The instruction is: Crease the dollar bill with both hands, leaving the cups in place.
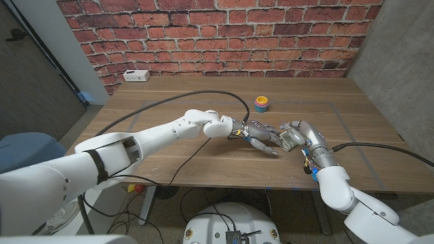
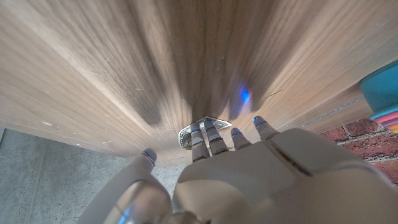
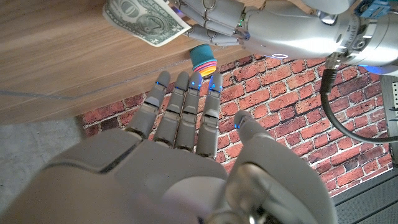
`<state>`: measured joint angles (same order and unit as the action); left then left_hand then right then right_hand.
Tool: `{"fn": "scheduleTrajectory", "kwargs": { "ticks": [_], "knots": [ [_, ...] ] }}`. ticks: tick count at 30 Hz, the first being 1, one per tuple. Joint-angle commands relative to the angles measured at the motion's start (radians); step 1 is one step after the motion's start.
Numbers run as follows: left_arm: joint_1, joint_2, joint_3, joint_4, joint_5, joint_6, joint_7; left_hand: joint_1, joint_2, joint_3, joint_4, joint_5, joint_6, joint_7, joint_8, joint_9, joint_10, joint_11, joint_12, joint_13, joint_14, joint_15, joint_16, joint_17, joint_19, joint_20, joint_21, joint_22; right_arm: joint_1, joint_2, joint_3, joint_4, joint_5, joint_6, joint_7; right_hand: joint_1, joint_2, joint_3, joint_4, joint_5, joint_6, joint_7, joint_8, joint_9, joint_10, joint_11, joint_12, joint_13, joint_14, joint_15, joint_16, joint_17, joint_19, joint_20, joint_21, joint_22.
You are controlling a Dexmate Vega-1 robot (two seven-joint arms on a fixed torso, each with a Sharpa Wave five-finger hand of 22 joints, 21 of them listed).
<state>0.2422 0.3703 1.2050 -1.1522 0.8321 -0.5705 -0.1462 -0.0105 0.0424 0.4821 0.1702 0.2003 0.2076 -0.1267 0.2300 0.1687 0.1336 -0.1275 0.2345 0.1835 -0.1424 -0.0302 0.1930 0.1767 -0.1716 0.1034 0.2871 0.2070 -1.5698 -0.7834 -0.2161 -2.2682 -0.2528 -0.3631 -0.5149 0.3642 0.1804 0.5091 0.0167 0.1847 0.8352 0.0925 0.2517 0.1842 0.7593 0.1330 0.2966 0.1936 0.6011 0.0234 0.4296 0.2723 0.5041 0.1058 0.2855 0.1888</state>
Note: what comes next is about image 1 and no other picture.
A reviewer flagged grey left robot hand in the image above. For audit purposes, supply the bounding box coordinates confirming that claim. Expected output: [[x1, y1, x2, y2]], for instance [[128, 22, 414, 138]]
[[237, 119, 284, 156]]

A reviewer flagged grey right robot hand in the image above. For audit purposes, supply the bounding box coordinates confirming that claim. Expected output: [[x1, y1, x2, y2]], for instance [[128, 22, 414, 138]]
[[279, 120, 328, 155]]

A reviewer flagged dollar bill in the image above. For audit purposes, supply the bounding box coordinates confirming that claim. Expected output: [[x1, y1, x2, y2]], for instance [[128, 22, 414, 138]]
[[279, 130, 298, 153]]

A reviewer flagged grey metal table leg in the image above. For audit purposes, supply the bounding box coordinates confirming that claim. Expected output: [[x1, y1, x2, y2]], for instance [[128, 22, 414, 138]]
[[311, 191, 332, 235], [138, 185, 157, 226]]

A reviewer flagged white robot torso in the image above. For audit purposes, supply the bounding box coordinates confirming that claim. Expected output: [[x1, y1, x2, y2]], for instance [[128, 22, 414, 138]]
[[182, 201, 282, 244]]

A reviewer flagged red brick printed backdrop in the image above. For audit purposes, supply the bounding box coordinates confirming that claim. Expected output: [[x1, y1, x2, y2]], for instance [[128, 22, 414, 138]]
[[56, 0, 386, 96]]

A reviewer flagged small grey torso device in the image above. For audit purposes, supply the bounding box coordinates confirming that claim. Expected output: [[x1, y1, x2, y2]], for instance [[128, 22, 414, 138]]
[[225, 230, 242, 244]]

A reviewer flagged white power strip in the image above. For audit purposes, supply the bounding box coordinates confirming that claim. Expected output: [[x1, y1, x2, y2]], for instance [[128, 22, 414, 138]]
[[122, 69, 151, 83]]

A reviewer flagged white sneaker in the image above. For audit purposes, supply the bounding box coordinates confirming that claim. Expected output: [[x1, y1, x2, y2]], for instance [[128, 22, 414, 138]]
[[32, 201, 81, 237]]

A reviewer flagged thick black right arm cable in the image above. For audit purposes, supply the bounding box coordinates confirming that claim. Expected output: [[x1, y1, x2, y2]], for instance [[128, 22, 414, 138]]
[[332, 142, 434, 167]]

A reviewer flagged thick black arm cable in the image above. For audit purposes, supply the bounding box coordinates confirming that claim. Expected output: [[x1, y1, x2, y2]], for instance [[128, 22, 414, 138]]
[[94, 89, 251, 137], [332, 142, 434, 167]]

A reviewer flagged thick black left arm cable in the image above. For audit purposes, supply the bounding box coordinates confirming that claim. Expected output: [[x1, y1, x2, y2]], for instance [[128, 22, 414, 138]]
[[94, 89, 251, 137]]

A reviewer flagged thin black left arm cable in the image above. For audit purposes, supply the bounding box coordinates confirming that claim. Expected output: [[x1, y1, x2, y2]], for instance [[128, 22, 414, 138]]
[[81, 137, 213, 218]]

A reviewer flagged black floor cable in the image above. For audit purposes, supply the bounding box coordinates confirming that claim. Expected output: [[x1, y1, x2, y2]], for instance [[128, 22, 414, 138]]
[[178, 187, 238, 232]]

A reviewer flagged black door handle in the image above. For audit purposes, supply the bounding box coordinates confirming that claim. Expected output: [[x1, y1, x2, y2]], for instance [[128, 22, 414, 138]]
[[5, 28, 27, 42]]

